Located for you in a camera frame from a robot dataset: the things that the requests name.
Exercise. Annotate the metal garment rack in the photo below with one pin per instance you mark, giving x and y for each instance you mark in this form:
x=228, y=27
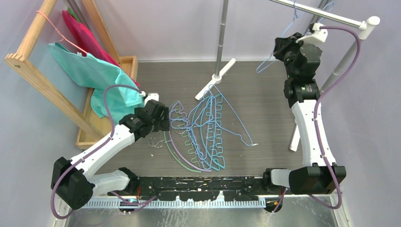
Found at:
x=365, y=29

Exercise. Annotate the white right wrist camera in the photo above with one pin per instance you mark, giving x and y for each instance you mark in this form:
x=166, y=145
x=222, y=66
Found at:
x=317, y=35

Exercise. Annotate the pink hanger on rack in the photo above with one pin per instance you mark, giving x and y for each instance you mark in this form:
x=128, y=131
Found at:
x=63, y=38

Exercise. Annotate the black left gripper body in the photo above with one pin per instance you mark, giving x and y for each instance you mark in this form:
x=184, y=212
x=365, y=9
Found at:
x=160, y=125

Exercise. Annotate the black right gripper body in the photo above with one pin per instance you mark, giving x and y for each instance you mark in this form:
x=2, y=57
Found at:
x=287, y=52

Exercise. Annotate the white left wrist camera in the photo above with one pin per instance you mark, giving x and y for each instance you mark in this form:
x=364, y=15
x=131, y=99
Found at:
x=149, y=96

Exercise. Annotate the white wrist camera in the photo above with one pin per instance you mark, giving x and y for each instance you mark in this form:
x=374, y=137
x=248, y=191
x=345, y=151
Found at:
x=149, y=96
x=317, y=35

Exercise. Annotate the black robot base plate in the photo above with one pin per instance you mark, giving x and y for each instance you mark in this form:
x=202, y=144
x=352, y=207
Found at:
x=195, y=188

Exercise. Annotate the teal notched hanger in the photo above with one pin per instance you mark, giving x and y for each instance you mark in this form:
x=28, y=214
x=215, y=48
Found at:
x=219, y=150
x=203, y=147

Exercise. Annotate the red cloth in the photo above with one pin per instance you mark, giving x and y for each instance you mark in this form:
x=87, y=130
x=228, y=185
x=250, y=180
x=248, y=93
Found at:
x=84, y=36

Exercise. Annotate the teal cloth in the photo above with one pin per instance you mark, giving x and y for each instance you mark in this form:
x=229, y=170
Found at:
x=114, y=91

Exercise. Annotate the purple notched hanger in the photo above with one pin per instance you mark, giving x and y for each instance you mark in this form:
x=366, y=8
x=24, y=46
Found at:
x=179, y=124

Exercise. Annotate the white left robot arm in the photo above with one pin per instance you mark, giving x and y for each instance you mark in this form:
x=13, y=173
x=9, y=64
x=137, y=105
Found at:
x=75, y=180

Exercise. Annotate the green notched hanger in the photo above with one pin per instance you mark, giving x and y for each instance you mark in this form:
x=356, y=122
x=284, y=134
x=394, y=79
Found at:
x=170, y=147

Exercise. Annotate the wooden clothes rack frame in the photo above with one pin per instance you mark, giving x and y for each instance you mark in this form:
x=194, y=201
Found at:
x=91, y=127

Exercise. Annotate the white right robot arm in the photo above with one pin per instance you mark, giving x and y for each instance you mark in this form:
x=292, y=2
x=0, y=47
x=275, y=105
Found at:
x=320, y=173

